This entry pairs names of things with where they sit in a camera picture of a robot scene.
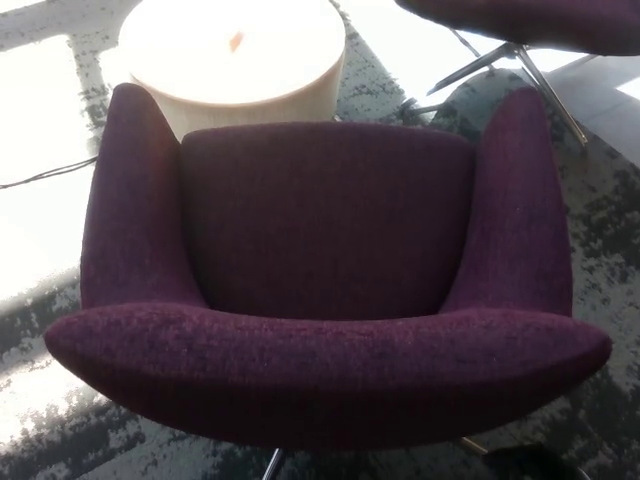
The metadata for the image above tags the round white side table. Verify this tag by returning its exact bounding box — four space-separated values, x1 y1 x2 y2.
118 0 347 144

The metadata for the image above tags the thin black cable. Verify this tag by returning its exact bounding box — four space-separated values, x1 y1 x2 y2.
449 27 484 56

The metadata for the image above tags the black rounded glossy object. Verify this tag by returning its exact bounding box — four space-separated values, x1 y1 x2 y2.
487 442 592 480

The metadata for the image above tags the long black floor cable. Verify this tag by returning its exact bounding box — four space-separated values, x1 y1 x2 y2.
0 155 99 190

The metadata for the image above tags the purple fabric armchair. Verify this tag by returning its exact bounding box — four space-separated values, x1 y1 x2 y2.
43 82 614 480

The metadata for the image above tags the purple chair with metal legs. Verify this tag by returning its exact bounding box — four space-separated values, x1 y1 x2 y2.
394 0 640 146

